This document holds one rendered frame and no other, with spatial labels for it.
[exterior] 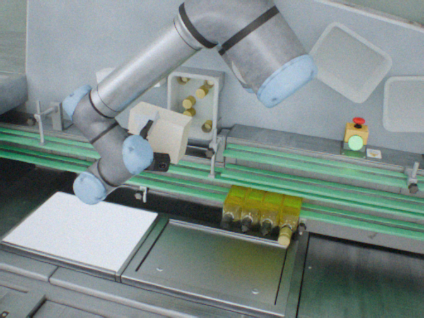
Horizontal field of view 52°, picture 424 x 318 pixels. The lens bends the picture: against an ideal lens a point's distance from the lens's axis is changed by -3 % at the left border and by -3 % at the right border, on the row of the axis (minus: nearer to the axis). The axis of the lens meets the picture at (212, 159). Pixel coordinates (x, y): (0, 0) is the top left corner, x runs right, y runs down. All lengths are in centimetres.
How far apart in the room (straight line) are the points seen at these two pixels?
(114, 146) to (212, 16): 35
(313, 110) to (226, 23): 82
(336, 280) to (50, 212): 96
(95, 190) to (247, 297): 53
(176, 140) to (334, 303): 64
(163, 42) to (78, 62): 96
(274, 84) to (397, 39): 77
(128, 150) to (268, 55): 36
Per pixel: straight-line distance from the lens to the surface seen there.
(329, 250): 154
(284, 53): 75
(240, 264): 137
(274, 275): 134
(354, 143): 144
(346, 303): 137
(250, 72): 76
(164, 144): 125
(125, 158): 94
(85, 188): 100
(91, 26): 169
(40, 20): 180
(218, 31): 76
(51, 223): 155
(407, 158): 152
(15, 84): 186
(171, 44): 81
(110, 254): 139
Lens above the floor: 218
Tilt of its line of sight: 60 degrees down
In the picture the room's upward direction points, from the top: 147 degrees counter-clockwise
